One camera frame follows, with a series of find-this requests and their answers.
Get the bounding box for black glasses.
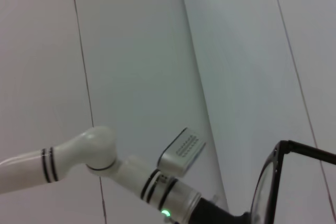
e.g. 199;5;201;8
250;140;336;224

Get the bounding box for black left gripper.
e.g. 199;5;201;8
183;196;254;224

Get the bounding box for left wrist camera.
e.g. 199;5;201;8
156;126;207;177

